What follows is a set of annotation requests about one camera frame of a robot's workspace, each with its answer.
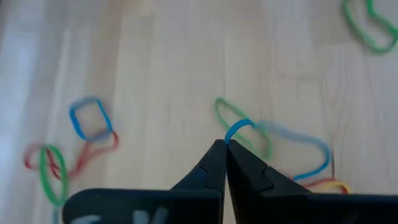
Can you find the red rubber band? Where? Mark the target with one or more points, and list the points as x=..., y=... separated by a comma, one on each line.
x=81, y=161
x=314, y=183

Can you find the blue rubber band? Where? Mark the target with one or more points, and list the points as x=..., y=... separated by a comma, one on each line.
x=239, y=124
x=74, y=121

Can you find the green rubber band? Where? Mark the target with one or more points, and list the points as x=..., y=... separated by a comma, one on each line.
x=219, y=115
x=45, y=180
x=379, y=49

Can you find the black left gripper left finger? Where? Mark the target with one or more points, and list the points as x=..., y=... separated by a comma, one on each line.
x=186, y=205

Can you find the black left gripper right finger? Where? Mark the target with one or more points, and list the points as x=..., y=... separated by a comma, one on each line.
x=280, y=208

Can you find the yellow rubber band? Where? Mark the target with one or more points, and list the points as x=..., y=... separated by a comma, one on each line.
x=335, y=185

